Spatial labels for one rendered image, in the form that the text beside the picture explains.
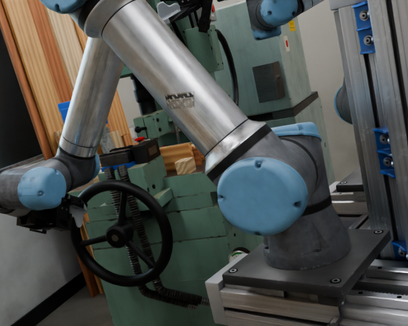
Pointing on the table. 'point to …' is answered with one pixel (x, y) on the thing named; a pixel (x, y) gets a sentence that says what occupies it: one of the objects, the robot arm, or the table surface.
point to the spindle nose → (143, 97)
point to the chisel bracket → (154, 125)
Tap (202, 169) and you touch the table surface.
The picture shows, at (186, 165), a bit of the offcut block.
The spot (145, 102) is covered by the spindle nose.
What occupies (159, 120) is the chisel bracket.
